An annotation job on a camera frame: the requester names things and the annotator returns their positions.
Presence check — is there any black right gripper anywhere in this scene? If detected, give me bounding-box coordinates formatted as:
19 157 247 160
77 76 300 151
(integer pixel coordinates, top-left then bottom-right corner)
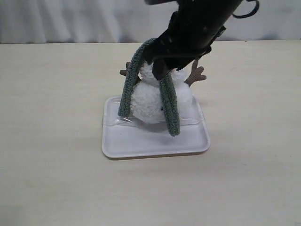
143 9 226 81

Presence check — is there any green knitted scarf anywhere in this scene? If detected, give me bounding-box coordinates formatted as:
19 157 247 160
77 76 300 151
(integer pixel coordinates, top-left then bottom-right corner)
118 38 180 137

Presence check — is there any white plush snowman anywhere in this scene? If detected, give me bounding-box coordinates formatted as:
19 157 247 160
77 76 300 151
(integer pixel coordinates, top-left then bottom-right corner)
129 60 206 124

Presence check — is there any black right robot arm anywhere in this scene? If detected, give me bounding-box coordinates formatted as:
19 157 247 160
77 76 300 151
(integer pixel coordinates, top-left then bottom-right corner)
143 0 241 81

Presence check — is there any white square plastic tray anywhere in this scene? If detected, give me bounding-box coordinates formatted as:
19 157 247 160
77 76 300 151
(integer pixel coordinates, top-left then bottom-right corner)
102 95 211 161

